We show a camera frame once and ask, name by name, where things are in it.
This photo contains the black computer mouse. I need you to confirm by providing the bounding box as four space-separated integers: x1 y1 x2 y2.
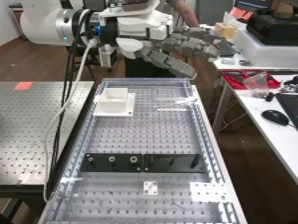
261 109 290 127

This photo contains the clear plastic cup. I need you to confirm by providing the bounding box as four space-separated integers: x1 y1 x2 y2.
242 71 270 99

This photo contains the white cable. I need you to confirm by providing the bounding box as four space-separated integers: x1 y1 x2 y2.
43 38 98 203

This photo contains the black keyboard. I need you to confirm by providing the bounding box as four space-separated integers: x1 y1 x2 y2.
275 93 298 130

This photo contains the small white box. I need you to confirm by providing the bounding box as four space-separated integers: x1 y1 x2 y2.
92 87 136 118

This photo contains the black machine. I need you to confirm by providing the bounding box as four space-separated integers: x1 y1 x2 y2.
246 8 298 47

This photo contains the grey perforated side table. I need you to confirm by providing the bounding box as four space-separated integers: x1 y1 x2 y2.
0 81 97 196

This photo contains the red tape patch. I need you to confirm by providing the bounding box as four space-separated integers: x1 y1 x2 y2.
12 81 36 91

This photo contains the black cable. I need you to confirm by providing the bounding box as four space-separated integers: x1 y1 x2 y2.
45 9 91 188

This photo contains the clear box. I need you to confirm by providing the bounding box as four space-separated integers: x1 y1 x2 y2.
37 78 249 224

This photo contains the red tray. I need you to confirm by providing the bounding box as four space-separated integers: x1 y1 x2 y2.
220 70 285 90

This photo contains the person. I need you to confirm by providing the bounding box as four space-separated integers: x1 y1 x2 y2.
165 0 202 28

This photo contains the yellow foam block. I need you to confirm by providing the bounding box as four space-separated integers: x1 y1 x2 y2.
214 22 237 42

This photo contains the white desk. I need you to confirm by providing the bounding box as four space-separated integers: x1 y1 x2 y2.
212 53 298 186

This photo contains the small dark keyboard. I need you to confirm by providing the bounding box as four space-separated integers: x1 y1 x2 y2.
216 38 240 58

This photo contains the black plate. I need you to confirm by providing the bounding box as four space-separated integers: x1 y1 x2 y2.
79 152 209 174

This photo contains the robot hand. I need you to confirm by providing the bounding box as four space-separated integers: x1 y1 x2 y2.
98 0 224 80

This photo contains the white storage bin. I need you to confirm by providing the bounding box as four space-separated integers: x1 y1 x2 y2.
233 27 298 69

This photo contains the small white bracket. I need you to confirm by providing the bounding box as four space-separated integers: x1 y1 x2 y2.
142 180 160 196

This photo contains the wooden chopstick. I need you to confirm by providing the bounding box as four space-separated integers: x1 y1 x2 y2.
152 105 192 112

